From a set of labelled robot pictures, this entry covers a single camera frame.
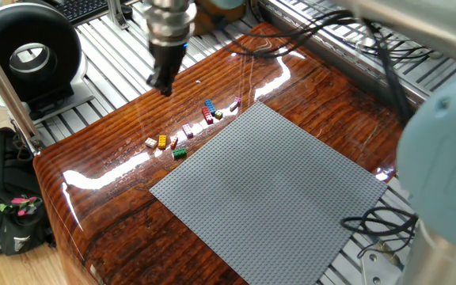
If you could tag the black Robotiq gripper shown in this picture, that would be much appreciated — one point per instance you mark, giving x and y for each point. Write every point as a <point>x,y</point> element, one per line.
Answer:
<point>168,59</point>

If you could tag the light pink Lego brick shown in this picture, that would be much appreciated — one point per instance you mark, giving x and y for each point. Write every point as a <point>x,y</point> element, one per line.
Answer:
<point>187,130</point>

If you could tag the green Lego brick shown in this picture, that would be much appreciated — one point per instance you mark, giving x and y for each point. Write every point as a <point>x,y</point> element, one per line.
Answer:
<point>179,153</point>

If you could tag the silver UR5 robot arm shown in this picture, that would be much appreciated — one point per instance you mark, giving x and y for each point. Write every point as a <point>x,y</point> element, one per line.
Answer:
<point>441,158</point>

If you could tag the blue Lego brick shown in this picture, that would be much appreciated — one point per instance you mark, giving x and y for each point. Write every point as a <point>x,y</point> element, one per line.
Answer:
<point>210,106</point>

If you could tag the red Lego brick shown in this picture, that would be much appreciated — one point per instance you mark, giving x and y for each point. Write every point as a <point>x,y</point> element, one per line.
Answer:
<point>207,115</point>

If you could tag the yellow Lego brick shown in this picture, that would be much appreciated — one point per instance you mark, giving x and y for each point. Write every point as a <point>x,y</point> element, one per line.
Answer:
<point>162,141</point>

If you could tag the orange Lego brick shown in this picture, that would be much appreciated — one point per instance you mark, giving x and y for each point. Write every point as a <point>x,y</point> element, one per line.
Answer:
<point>174,143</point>

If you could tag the small lime Lego brick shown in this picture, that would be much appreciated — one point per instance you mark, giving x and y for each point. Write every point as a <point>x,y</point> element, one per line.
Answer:
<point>219,115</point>

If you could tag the small narrow white Lego brick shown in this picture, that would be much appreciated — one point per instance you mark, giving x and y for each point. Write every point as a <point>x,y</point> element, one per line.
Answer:
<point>234,106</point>

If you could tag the small magenta Lego brick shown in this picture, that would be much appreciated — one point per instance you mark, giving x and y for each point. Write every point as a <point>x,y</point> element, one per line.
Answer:
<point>238,101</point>

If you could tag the grey Lego baseplate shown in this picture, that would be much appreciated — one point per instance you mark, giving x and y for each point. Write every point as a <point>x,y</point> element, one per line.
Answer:
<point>267,190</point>

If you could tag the silver wrist flange coupling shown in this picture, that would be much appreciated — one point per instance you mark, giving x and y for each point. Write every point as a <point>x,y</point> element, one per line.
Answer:
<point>170,20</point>

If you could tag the white fan stand plate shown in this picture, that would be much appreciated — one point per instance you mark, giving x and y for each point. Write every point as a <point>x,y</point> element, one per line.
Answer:
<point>83,97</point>

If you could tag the cardboard box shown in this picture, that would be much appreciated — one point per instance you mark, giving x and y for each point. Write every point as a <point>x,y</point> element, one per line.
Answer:
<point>212,20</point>

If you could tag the black keyboard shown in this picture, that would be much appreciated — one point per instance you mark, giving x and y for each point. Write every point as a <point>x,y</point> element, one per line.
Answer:
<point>81,8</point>

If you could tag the black backpack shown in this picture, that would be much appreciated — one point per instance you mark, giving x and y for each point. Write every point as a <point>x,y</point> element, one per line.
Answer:
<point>10,178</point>

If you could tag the grey metal beam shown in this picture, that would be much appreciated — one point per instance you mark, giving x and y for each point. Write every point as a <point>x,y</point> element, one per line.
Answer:
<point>370,69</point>

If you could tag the aluminium corner bracket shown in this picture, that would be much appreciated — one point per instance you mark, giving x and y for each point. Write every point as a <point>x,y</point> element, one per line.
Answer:
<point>115,14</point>

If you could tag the aluminium frame post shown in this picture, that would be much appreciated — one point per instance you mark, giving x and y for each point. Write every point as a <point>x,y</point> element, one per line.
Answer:
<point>2,87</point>

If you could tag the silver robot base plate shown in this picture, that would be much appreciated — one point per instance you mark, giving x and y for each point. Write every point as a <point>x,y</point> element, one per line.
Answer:
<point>374,269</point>

